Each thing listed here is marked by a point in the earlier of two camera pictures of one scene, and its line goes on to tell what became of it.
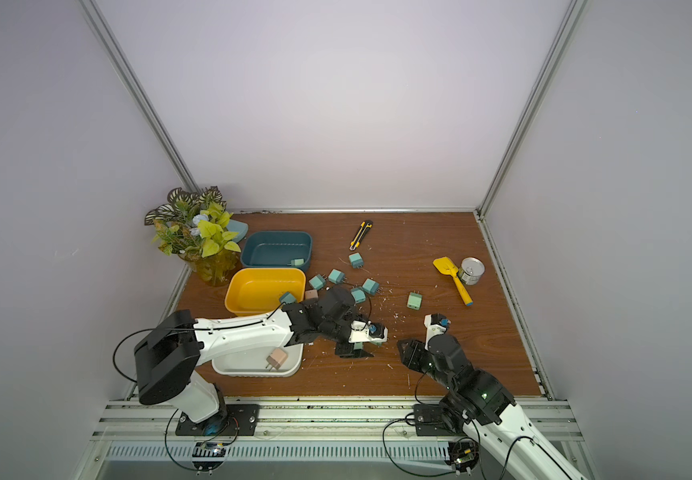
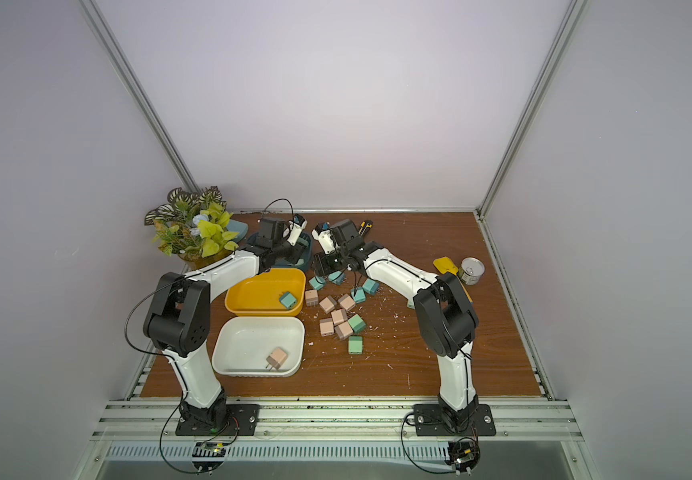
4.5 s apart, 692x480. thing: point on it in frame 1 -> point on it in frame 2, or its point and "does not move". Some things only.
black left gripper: [349, 352] -> [297, 252]
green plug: [287, 298] does not move
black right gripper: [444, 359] -> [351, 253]
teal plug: [318, 282] does not move
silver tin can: [472, 268] does not move
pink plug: [277, 357] does not move
